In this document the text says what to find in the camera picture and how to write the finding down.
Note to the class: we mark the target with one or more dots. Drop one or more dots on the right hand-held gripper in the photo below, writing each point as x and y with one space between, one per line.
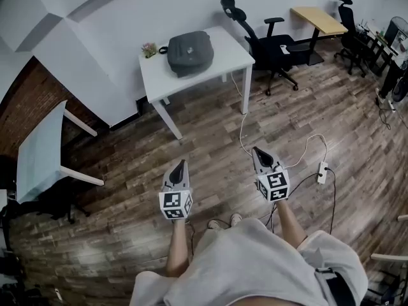
274 186

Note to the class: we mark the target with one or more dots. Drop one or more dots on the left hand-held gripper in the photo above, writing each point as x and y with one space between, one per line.
175 202

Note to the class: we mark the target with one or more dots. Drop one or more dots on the dark grey backpack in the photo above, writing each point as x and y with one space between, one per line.
191 53

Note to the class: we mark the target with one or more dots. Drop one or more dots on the person's left forearm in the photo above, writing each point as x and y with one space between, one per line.
178 247

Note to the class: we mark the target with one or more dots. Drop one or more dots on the person's right forearm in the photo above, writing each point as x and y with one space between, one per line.
290 222

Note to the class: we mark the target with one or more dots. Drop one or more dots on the person's left shoe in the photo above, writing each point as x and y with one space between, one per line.
214 224

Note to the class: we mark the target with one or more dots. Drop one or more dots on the person's shoe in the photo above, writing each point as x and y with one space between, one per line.
214 224
236 219

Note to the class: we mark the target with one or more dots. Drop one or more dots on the white power strip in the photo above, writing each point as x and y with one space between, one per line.
322 172

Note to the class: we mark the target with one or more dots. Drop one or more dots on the person's right shoe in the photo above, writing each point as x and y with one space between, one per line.
236 219

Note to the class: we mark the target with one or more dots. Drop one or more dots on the person's beige shirt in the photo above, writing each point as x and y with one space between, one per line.
248 266

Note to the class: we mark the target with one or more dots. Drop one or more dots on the black office chair with armrests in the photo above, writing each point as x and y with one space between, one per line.
271 53

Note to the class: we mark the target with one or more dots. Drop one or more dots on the white table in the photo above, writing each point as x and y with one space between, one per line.
229 56

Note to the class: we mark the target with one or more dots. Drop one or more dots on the white smartphone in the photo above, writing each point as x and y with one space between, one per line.
284 49

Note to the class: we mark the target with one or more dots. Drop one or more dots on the small potted flower plant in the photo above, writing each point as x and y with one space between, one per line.
149 49

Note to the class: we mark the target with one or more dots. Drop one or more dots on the black high-back office chair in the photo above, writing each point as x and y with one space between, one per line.
349 40

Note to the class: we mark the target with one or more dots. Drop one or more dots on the yellow wooden desk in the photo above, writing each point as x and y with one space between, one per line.
318 19

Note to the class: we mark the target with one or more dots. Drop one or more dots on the black desk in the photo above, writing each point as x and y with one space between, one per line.
376 48

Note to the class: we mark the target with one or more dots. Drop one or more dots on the black round fan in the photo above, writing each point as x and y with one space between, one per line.
396 30

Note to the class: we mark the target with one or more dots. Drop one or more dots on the pale wooden furniture frame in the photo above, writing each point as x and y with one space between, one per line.
389 257

